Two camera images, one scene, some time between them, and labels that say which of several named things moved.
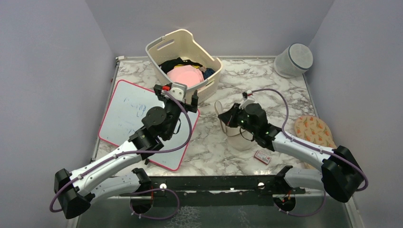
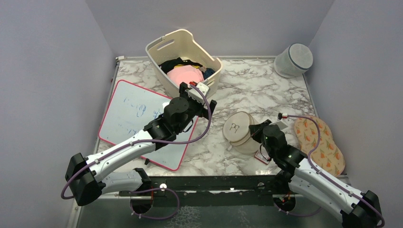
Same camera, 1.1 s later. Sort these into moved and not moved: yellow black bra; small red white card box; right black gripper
Moved: right black gripper
Not moved: small red white card box; yellow black bra
